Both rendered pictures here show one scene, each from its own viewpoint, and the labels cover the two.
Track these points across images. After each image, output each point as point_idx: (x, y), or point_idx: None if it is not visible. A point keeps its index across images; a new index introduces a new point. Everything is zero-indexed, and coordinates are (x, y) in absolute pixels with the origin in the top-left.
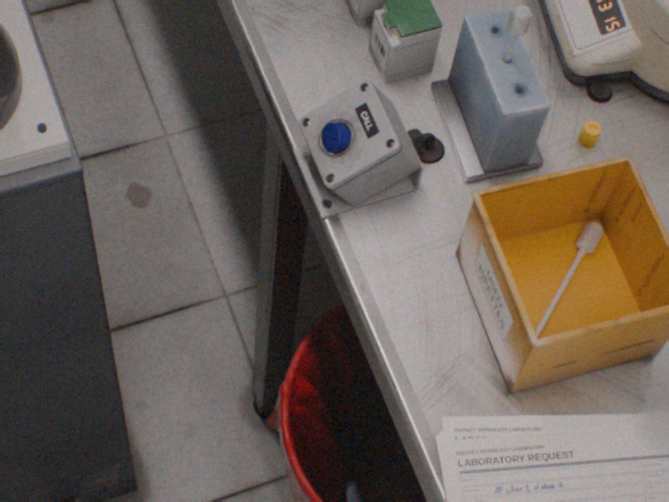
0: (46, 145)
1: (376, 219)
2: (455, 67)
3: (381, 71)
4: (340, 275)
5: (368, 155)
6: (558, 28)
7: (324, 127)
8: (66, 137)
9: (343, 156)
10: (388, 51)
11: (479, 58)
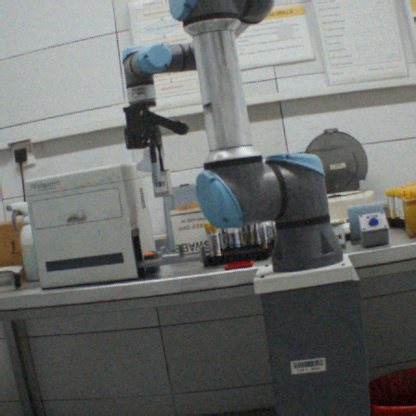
0: (346, 254)
1: (394, 243)
2: (352, 230)
3: (343, 245)
4: (409, 246)
5: (383, 217)
6: (344, 230)
7: (369, 225)
8: (344, 253)
9: (380, 222)
10: (343, 230)
11: (361, 206)
